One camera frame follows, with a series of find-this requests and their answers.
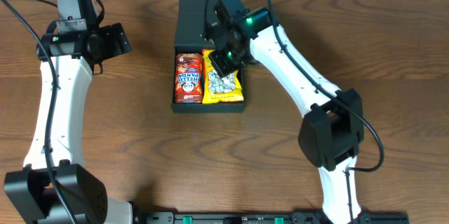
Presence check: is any yellow Hacks candy bag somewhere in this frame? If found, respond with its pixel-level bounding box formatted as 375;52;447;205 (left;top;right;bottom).
202;49;244;104

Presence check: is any red Hello Panda box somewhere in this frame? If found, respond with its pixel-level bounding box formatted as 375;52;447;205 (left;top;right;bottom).
174;53;203;103

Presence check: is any black gift box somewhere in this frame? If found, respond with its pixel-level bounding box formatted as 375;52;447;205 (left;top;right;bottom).
171;0;245;113

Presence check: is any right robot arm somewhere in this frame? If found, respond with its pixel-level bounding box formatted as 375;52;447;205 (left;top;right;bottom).
206;6;364;223

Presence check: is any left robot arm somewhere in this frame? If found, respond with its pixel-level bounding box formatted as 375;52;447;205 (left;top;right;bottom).
4;21;134;223

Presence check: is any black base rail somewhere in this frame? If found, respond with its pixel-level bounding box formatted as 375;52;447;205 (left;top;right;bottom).
133;211;410;224

